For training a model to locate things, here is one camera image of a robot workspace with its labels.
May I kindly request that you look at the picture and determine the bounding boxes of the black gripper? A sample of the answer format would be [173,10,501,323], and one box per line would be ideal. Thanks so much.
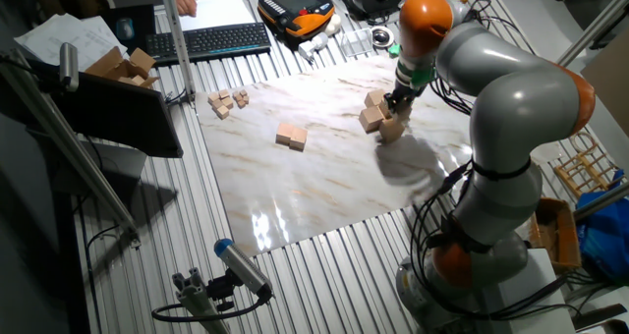
[384,83,420,117]

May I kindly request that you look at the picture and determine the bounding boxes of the person right hand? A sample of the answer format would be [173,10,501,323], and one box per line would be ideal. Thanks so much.
[171,0,199,17]

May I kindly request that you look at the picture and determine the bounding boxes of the clear plastic box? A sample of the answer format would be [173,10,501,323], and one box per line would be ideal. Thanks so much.
[340,28,374,59]

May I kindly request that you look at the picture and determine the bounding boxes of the white egg-shaped object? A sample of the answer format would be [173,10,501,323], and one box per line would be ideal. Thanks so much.
[323,13,343,36]

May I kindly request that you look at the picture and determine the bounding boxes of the marble pattern table sheet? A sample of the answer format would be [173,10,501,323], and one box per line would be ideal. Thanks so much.
[195,50,473,258]

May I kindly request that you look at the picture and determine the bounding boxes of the orange black teach pendant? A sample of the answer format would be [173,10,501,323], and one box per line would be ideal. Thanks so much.
[257,0,336,43]

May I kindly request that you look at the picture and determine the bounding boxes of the wooden rack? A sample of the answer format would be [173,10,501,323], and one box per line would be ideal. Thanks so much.
[553,131,623,201]

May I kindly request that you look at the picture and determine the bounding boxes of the blank white paper pad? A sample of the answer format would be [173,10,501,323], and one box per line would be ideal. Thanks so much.
[179,0,257,32]

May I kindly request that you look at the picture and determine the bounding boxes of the black computer keyboard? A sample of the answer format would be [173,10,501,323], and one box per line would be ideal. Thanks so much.
[145,22,272,65]

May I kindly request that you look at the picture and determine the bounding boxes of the brown cardboard sheet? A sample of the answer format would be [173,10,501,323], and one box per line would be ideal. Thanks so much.
[579,27,629,127]

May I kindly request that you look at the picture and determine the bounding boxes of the brown cardboard box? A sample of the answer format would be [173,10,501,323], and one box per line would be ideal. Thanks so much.
[528,196,584,275]

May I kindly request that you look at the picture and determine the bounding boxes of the blue bag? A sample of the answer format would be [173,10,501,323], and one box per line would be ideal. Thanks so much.
[574,169,629,282]

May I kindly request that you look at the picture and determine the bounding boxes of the black mouse pad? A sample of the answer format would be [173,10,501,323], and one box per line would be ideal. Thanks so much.
[100,4,157,50]

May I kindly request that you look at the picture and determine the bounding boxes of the black monitor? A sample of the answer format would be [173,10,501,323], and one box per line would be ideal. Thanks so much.
[29,68,185,159]

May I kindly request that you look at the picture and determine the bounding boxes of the short aluminium profile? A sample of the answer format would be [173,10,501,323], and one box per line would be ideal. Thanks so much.
[171,267,231,334]

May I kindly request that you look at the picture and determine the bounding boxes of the black computer mouse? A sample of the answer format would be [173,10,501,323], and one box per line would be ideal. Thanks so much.
[116,17,136,41]

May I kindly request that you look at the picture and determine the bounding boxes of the open cardboard box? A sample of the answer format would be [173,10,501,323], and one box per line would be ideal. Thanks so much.
[85,46,162,90]

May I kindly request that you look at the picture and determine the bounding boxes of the long aluminium beam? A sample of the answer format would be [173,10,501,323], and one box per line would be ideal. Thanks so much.
[0,48,143,250]

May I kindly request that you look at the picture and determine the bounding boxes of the printed white paper sheets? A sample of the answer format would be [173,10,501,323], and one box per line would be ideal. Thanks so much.
[13,13,130,73]

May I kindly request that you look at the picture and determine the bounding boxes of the green printed camera mount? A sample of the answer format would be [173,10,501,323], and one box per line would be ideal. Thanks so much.
[387,42,437,90]

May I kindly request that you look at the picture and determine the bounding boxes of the black usb cable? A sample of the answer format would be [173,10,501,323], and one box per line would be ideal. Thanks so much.
[407,159,492,323]
[407,174,492,323]

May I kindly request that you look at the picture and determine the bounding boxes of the aluminium frame post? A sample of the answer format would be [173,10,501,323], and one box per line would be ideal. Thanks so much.
[558,0,629,66]

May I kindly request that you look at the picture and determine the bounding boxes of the silver camera blue cap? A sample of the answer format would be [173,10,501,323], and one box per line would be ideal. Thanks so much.
[213,238,274,299]

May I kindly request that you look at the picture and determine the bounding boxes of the thin aluminium post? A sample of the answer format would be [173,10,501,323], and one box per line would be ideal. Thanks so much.
[156,0,197,102]

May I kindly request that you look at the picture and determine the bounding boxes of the white pedestal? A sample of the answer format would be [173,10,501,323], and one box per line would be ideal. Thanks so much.
[484,248,577,334]

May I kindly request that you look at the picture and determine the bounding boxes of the black camera clamp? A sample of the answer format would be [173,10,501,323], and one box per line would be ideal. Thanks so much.
[205,269,238,313]

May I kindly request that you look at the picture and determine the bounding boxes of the silver depth camera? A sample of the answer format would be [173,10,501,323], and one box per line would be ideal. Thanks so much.
[58,42,81,93]

